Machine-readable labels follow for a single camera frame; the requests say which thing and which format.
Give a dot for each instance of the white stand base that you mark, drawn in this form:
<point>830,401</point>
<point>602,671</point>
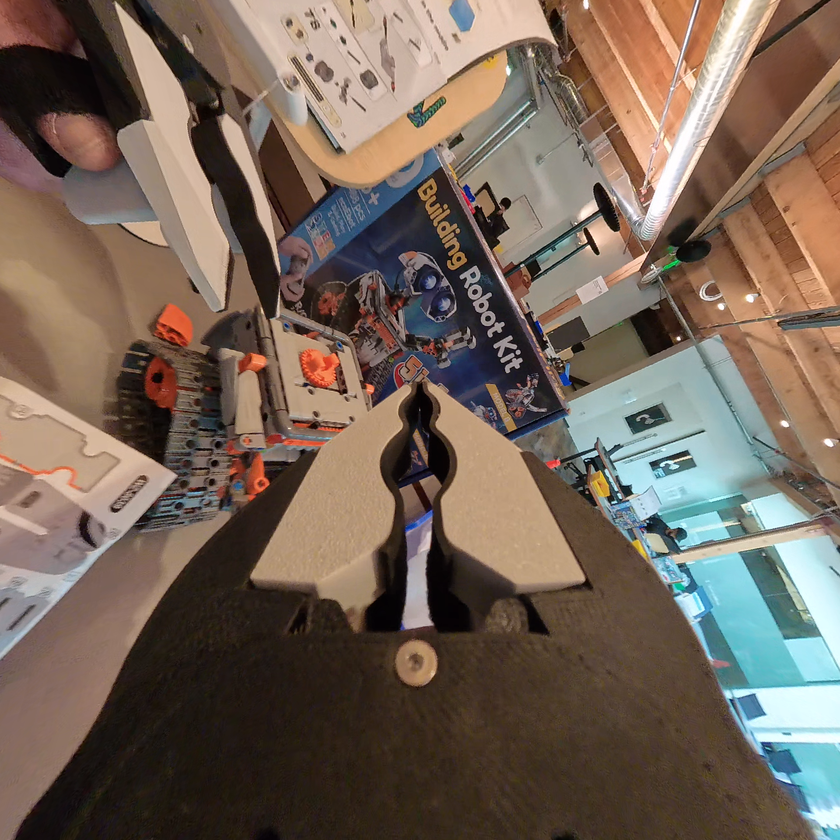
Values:
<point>144,233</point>

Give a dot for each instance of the silver ventilation duct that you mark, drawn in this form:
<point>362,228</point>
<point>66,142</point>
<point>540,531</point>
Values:
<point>695,111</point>

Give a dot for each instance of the blue robot kit box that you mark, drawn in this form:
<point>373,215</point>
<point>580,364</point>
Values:
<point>472,308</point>

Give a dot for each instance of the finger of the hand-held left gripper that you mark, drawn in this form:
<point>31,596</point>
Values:
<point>170,190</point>
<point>259,190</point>

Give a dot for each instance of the person's left hand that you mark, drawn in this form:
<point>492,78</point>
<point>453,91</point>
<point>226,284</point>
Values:
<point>82,141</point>

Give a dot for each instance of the wooden booklet stand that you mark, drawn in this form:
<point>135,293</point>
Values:
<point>420,131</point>

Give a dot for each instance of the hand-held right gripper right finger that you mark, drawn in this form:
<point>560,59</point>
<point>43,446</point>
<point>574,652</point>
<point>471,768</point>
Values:
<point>508,518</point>

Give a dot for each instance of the instruction booklet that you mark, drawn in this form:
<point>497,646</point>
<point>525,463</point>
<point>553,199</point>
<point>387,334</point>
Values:
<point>367,59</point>

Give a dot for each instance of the grey orange tracked toy robot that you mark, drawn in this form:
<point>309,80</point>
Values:
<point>315,387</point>

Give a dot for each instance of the orange plastic panel piece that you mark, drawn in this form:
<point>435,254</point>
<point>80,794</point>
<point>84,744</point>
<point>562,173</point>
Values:
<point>174,325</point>

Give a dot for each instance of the robot sticker sheet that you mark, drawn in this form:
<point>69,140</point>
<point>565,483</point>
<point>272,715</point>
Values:
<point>59,472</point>

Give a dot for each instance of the booklet holder clip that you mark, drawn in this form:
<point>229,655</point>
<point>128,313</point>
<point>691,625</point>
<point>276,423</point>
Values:
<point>295,98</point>

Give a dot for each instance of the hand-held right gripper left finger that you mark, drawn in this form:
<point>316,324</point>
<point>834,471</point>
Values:
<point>328,518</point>

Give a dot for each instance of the black wall sign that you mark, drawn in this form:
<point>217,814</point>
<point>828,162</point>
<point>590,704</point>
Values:
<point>673,464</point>
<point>646,418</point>

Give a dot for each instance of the black pendant lamp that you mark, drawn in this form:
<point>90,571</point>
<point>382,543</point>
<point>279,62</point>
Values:
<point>606,207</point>
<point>694,250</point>

